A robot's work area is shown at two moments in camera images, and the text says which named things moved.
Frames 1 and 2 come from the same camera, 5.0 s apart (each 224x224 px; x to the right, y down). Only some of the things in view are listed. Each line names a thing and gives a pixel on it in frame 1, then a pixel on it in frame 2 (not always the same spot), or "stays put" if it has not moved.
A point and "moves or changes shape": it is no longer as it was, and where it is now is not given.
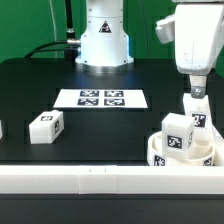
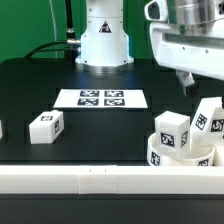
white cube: x=177 y=136 moves or changes shape
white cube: x=200 y=109 moves or changes shape
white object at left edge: x=1 y=130 stays put
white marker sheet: x=102 y=98 stays put
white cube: x=46 y=127 stays put
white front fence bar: x=111 y=180 stays put
